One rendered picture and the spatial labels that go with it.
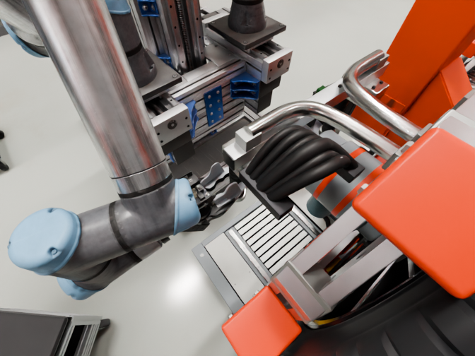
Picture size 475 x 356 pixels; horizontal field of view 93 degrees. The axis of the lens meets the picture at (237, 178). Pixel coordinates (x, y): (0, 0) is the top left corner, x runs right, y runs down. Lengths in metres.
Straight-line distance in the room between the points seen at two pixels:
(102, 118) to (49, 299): 1.34
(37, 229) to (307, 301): 0.32
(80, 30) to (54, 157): 1.75
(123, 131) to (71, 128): 1.87
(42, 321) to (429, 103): 1.48
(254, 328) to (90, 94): 0.36
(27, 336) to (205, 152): 1.02
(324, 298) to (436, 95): 0.78
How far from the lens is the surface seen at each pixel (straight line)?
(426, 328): 0.23
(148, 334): 1.33
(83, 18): 0.31
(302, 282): 0.29
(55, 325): 1.11
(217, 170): 0.48
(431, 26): 0.90
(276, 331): 0.38
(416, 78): 0.94
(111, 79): 0.30
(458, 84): 1.00
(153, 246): 0.44
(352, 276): 0.28
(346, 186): 0.46
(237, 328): 0.38
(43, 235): 0.35
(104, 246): 0.34
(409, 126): 0.44
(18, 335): 1.18
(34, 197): 1.89
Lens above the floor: 1.26
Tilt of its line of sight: 58 degrees down
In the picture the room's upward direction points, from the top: straight up
